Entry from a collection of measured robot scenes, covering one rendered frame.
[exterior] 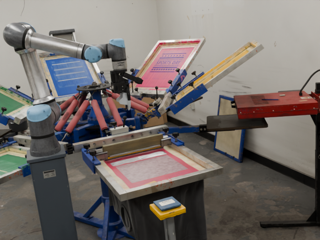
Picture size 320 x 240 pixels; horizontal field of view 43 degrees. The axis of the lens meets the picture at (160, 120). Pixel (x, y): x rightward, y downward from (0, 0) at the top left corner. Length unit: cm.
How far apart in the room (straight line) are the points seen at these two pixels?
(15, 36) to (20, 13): 452
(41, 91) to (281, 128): 299
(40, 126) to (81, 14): 475
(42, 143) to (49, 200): 29
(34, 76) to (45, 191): 58
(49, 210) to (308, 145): 285
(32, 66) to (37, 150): 42
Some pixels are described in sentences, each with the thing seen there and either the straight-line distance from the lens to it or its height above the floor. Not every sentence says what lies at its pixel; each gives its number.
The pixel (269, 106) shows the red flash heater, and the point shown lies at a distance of 304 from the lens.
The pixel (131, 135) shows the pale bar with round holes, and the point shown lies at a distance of 286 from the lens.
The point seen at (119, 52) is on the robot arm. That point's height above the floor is 165.
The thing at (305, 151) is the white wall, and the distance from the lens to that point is 433.
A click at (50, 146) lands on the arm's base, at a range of 205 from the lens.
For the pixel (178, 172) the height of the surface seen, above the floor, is 96.
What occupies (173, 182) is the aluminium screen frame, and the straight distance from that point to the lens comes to 208.
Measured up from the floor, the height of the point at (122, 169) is 96.
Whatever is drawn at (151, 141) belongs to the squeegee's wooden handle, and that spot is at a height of 102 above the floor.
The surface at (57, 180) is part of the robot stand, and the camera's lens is 208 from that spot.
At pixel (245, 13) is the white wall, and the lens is 482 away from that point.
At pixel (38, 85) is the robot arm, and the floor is 153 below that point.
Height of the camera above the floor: 180
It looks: 14 degrees down
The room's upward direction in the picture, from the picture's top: 6 degrees counter-clockwise
